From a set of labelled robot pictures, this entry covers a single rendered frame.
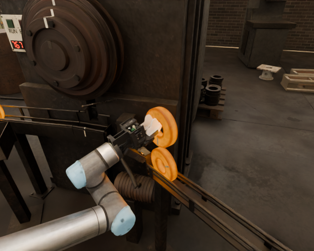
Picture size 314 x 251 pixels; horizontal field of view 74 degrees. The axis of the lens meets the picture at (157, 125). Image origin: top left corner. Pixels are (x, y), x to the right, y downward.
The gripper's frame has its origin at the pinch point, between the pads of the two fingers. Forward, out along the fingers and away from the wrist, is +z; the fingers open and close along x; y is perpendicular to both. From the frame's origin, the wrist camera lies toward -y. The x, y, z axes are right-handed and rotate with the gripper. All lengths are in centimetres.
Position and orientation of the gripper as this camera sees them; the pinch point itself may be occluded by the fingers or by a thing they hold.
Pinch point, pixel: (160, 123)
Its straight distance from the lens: 77.1
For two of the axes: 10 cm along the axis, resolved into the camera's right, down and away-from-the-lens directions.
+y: -2.0, -7.4, -6.5
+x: -6.2, -4.2, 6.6
